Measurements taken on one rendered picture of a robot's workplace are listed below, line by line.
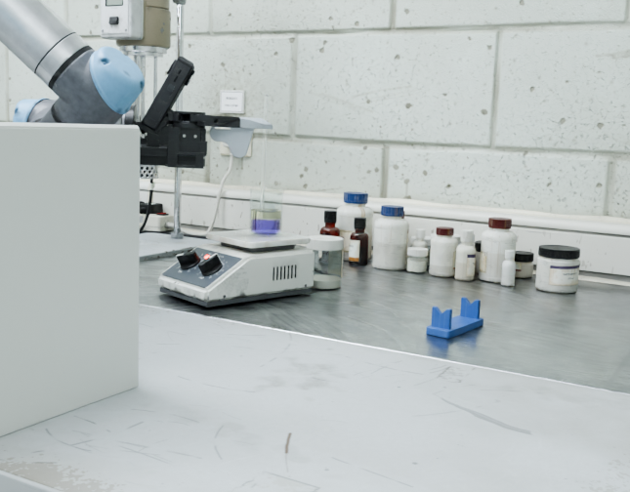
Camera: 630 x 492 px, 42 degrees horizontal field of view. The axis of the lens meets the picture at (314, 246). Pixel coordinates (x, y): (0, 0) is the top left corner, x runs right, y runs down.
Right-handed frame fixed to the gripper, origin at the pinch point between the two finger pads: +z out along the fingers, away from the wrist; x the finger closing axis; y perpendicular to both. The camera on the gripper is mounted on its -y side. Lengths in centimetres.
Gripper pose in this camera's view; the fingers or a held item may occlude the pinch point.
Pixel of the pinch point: (264, 121)
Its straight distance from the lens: 125.0
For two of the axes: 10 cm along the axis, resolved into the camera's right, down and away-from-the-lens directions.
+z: 9.9, 0.3, 1.2
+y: -0.5, 9.9, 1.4
